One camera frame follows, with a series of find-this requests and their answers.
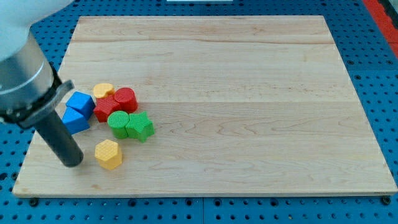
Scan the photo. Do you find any blue cube block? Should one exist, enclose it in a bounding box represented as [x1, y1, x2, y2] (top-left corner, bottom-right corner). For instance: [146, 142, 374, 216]
[66, 91, 95, 120]

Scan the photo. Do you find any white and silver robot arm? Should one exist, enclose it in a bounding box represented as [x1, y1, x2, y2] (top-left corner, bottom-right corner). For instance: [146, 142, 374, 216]
[1, 0, 74, 129]

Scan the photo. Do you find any green cylinder block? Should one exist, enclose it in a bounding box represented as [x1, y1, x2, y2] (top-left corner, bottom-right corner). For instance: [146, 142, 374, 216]
[107, 111, 129, 139]

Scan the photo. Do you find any yellow heart block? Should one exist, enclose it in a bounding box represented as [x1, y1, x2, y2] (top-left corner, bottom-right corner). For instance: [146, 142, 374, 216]
[93, 83, 115, 98]

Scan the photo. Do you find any green star block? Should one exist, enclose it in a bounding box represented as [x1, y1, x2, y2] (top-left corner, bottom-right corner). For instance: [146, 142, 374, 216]
[126, 111, 155, 143]

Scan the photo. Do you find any yellow hexagon block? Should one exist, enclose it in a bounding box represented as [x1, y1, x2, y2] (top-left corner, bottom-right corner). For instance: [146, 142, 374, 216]
[95, 139, 123, 170]

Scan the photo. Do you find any red tape strip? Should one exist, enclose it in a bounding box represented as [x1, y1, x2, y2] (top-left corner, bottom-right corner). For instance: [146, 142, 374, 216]
[363, 0, 397, 57]

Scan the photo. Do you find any red star block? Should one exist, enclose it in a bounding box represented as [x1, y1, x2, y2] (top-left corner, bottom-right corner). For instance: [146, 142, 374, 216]
[93, 95, 121, 123]

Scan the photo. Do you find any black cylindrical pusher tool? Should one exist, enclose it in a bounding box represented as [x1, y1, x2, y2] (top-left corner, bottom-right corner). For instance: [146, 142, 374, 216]
[34, 111, 84, 167]

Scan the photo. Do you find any blue triangle block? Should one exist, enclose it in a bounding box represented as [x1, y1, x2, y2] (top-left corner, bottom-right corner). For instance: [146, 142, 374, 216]
[62, 107, 90, 134]

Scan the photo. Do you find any light wooden board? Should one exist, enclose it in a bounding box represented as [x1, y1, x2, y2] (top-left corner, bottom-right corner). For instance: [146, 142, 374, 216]
[13, 16, 397, 198]

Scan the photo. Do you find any red cylinder block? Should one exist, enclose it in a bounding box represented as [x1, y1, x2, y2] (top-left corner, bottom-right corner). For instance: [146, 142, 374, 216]
[114, 87, 138, 113]

